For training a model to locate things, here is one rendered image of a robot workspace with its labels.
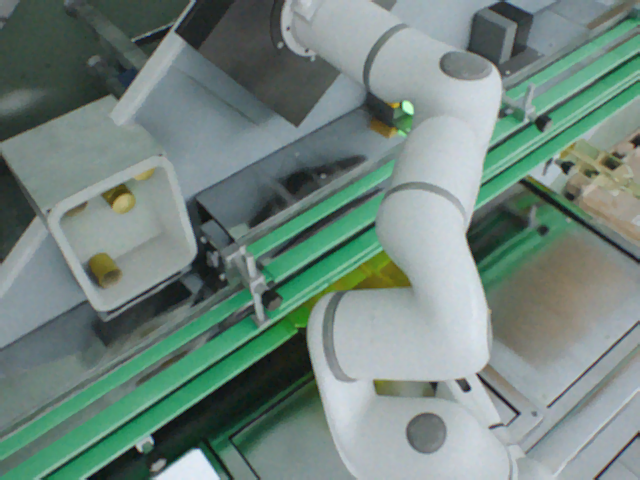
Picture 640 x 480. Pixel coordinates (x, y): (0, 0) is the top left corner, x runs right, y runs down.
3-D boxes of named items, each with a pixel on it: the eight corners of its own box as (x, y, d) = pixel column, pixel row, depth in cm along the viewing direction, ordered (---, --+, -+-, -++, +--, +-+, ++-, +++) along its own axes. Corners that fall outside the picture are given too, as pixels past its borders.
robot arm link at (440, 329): (344, 192, 61) (294, 305, 52) (480, 172, 54) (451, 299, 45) (394, 284, 69) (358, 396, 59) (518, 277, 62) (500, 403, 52)
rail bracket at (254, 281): (229, 298, 101) (273, 349, 94) (212, 230, 88) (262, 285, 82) (244, 288, 102) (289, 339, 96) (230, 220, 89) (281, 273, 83)
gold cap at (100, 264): (120, 265, 91) (107, 248, 93) (97, 276, 89) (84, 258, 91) (124, 281, 93) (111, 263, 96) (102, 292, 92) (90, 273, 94)
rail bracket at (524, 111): (482, 101, 117) (539, 137, 110) (489, 68, 112) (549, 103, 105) (496, 93, 119) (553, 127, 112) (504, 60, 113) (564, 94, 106)
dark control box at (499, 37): (467, 47, 126) (499, 65, 122) (473, 11, 120) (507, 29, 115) (494, 33, 129) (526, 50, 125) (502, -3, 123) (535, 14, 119)
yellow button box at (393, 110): (366, 102, 115) (393, 121, 111) (367, 67, 110) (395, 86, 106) (393, 87, 118) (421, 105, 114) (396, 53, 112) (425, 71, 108)
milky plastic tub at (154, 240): (74, 281, 95) (99, 318, 91) (16, 176, 78) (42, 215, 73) (173, 227, 102) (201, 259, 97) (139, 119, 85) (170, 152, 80)
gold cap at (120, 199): (94, 183, 84) (108, 201, 82) (118, 171, 86) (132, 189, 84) (102, 201, 87) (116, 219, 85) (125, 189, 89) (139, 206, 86)
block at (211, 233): (204, 265, 103) (227, 291, 99) (193, 228, 96) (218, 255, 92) (222, 254, 105) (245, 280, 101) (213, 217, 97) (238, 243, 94)
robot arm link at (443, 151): (481, 196, 56) (449, 301, 68) (511, 58, 71) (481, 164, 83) (379, 172, 57) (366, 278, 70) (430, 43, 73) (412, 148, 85)
